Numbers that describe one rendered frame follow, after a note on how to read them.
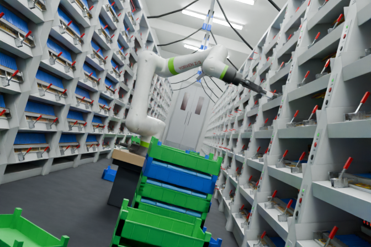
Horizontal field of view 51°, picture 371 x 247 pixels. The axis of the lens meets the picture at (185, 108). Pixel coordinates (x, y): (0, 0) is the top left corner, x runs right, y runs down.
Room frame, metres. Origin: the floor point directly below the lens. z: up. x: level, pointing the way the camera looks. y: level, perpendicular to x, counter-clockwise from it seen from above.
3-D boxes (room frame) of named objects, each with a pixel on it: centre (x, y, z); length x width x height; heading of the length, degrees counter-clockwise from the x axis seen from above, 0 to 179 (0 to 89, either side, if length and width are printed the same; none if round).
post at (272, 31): (3.36, -0.62, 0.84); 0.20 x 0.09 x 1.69; 88
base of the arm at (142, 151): (2.50, 0.21, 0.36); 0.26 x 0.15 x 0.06; 75
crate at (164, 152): (1.71, -0.05, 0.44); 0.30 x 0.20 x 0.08; 97
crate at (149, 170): (1.71, -0.05, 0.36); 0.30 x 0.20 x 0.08; 97
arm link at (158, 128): (2.48, 0.16, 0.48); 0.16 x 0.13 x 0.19; 138
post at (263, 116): (2.66, -0.59, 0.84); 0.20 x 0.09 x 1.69; 88
